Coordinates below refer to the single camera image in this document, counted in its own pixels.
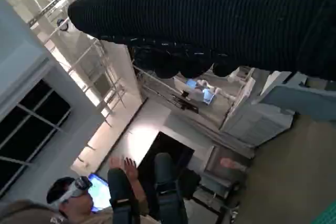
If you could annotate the black knitted glove right hand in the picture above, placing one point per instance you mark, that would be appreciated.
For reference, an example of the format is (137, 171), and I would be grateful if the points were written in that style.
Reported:
(210, 19)

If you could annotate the person's hand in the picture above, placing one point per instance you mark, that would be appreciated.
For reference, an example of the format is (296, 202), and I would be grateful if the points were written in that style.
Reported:
(131, 170)
(116, 163)

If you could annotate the computer monitor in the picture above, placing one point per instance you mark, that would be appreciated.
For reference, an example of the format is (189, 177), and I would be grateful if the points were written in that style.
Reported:
(101, 192)

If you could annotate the white VR headset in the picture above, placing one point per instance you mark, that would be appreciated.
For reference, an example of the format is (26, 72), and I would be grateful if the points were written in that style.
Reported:
(78, 186)

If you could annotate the person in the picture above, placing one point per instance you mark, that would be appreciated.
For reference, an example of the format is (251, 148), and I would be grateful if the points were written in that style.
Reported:
(78, 204)

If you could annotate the dark window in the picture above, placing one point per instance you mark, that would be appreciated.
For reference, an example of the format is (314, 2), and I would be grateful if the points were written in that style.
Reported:
(31, 129)

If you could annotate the white vented cabinet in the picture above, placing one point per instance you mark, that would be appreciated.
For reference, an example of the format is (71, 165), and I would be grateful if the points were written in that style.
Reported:
(257, 127)

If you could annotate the green cutting mat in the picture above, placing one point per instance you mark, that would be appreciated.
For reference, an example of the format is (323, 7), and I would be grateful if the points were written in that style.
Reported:
(329, 216)

